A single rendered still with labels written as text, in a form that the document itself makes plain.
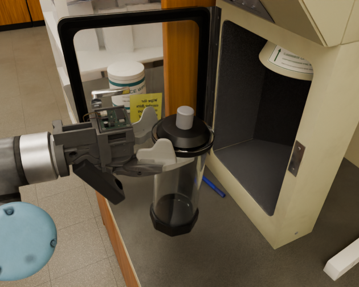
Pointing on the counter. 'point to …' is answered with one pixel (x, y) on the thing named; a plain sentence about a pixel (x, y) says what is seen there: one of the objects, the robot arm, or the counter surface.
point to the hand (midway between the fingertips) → (179, 143)
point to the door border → (134, 24)
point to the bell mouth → (285, 62)
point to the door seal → (134, 22)
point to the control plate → (253, 8)
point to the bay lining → (253, 94)
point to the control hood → (310, 18)
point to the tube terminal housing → (309, 121)
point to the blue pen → (213, 187)
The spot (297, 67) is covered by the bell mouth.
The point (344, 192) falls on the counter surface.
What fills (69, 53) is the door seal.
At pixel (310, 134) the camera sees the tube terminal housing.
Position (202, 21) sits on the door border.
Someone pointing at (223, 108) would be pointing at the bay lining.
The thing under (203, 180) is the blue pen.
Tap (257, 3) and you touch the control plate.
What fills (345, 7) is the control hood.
